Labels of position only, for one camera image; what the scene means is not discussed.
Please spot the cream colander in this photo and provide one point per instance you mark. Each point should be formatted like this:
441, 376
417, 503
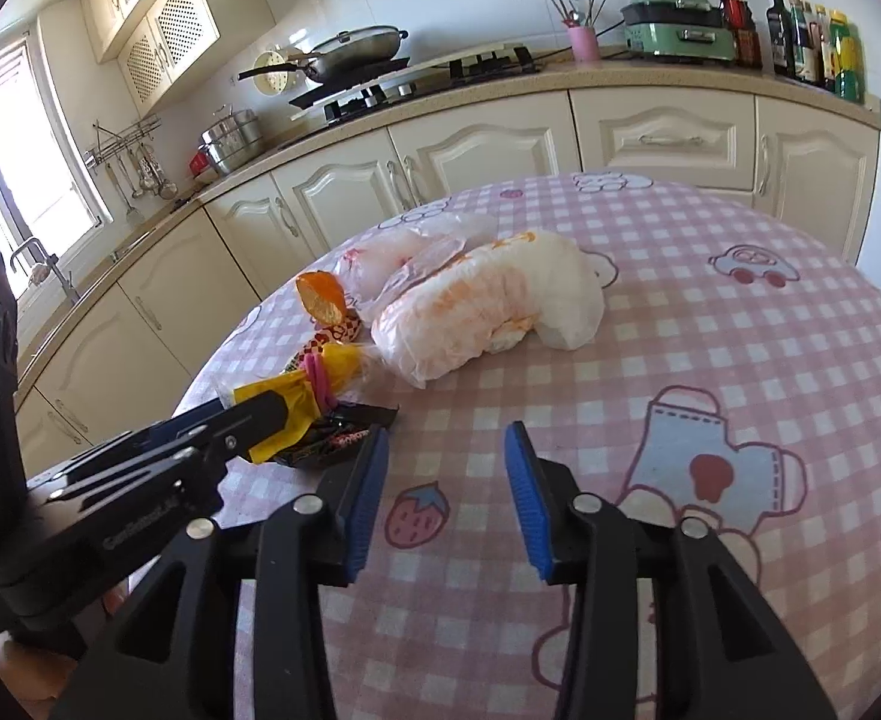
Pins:
275, 75

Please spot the steel skimmer ladle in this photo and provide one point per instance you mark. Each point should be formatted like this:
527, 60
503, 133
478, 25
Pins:
166, 186

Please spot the red yellow patterned wrapper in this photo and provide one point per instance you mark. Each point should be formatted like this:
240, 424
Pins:
331, 336

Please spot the green electric cooker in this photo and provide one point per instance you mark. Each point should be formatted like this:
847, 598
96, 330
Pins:
680, 26

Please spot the sliding window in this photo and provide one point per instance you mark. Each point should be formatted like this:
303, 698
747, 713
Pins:
28, 165

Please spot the wok with lid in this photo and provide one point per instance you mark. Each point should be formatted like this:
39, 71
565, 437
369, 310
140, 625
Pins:
350, 52

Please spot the cream wall cabinets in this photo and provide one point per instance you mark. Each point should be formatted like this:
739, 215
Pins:
110, 0

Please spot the slim sauce bottle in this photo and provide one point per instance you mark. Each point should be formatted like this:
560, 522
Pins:
824, 52

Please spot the black snack wrapper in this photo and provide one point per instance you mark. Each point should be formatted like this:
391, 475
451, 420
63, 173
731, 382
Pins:
335, 436

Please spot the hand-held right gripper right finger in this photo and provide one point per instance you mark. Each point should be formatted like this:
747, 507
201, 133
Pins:
530, 510

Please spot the pink cloth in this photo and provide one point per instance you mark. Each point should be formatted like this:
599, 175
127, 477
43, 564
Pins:
39, 276

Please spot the steel faucet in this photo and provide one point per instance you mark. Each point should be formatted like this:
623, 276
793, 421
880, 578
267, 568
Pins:
58, 270

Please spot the dark glass bottle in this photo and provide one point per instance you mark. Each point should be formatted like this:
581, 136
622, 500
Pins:
780, 37

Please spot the wall utensil rack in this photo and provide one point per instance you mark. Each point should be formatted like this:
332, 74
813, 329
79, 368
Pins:
121, 139

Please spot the pink utensil holder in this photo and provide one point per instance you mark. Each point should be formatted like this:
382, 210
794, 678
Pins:
584, 45

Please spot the yellow plastic wrapper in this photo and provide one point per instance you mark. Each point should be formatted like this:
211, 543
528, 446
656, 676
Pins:
290, 409

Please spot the steel spatula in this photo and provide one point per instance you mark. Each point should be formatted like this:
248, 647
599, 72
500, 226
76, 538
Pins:
133, 214

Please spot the yellow green bottle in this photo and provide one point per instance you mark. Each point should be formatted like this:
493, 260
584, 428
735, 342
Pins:
849, 60

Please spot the steel steamer pot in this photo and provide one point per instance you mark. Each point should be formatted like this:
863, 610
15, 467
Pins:
232, 142

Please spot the pink checked tablecloth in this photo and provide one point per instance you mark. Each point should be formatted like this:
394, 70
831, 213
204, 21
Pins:
672, 360

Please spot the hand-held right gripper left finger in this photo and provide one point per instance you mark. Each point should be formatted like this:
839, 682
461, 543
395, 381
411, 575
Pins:
365, 510

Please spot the small lattice door cabinet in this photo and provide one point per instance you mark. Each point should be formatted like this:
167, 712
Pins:
174, 37

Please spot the clear plastic bag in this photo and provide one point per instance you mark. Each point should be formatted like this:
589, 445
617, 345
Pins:
403, 255

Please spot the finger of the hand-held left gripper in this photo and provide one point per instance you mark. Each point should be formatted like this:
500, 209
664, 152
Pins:
256, 424
148, 476

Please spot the red cap sauce bottle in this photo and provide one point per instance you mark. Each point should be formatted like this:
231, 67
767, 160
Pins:
740, 26

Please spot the white orange plastic bag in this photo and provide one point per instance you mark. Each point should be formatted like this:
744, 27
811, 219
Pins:
485, 307

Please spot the bundle of chopsticks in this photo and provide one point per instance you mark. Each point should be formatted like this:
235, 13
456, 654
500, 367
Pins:
579, 11

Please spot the cream base cabinets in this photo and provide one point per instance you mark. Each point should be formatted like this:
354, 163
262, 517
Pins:
485, 142

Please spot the red container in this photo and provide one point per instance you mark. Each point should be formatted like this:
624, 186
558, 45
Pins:
200, 163

